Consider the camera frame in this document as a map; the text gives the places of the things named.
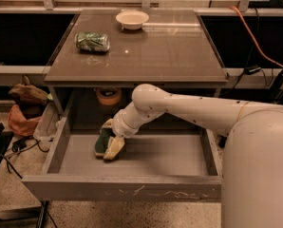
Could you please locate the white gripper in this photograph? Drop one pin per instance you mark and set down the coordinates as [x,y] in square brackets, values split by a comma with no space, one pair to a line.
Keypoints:
[121,126]

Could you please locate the green and yellow sponge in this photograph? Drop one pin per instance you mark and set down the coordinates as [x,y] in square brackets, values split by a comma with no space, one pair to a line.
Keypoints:
[102,142]

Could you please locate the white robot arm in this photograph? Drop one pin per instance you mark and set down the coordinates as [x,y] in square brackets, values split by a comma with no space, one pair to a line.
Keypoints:
[252,183]

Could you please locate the grey open drawer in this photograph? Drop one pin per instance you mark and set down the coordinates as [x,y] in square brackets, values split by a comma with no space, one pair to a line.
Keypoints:
[168,160]

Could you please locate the tan tape roll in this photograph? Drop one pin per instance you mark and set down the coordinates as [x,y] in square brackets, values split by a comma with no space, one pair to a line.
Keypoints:
[108,96]

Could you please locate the orange cloth bag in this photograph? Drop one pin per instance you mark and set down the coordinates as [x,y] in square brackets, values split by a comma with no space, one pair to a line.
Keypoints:
[19,124]

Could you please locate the crushed green soda can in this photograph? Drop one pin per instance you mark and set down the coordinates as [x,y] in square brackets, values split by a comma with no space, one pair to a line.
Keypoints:
[92,41]

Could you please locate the grey cabinet table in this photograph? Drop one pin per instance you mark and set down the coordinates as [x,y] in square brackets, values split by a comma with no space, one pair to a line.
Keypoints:
[172,48]

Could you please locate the white bowl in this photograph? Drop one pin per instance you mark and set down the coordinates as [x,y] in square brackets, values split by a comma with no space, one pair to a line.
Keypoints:
[132,19]

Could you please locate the black power adapter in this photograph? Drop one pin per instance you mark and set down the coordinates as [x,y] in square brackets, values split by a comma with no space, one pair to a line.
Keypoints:
[250,70]

